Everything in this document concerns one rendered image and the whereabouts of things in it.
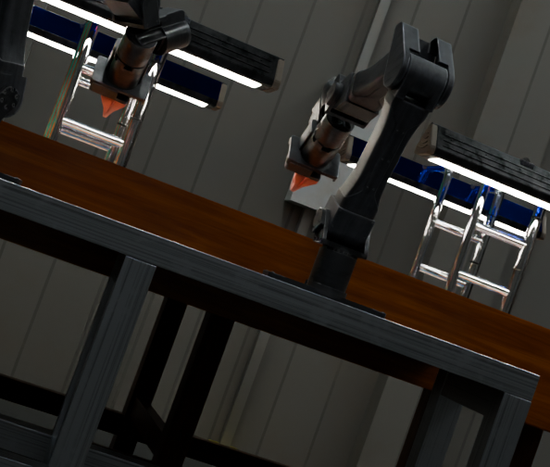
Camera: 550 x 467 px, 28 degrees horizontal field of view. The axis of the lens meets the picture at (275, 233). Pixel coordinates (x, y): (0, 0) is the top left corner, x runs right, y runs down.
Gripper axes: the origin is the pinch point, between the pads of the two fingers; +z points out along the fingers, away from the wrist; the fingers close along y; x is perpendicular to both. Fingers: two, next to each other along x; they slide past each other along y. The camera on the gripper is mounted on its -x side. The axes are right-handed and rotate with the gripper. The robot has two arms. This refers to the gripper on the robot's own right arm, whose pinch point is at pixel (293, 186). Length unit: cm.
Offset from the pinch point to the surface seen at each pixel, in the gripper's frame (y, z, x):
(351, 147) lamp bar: -30, 40, -64
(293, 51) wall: -39, 121, -198
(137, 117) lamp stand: 29.1, 22.4, -25.5
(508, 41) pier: -115, 85, -211
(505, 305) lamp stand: -67, 29, -19
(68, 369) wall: 1, 220, -89
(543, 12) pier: -125, 74, -223
